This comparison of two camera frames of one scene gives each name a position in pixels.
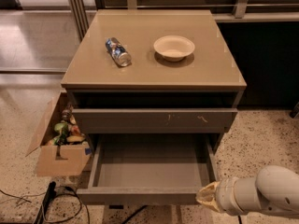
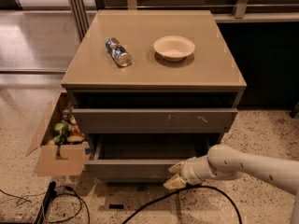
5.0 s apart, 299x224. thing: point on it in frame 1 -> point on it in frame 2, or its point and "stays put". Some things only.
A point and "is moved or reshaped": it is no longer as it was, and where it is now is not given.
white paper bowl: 174,48 stays put
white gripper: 224,196 -> 189,171
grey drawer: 149,169 is moved or reshaped
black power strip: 50,193 stays put
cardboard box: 66,160 stays put
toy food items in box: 66,132 stays put
